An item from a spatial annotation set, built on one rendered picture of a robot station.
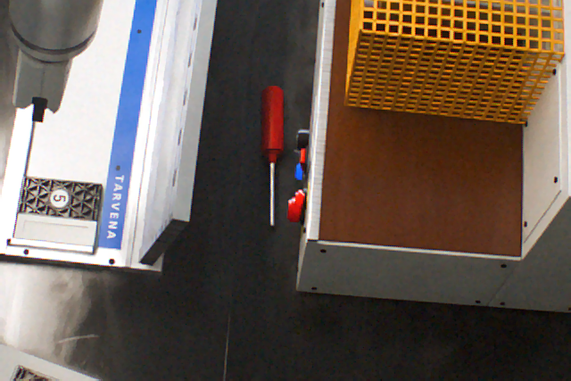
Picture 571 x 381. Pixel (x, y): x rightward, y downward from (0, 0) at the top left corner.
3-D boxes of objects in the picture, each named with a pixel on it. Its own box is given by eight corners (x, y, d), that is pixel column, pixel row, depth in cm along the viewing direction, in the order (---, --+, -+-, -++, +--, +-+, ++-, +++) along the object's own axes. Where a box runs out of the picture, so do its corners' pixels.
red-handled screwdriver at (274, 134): (260, 94, 150) (261, 84, 147) (283, 94, 150) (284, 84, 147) (260, 229, 143) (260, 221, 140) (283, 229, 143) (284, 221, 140)
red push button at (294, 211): (288, 200, 134) (290, 189, 131) (305, 202, 134) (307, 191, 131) (285, 228, 133) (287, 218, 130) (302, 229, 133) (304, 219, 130)
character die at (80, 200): (25, 178, 141) (23, 175, 140) (103, 186, 142) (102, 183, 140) (18, 216, 140) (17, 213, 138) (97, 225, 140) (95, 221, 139)
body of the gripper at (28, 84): (23, -35, 108) (19, 20, 118) (3, 62, 104) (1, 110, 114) (102, -21, 109) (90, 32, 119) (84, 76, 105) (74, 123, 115)
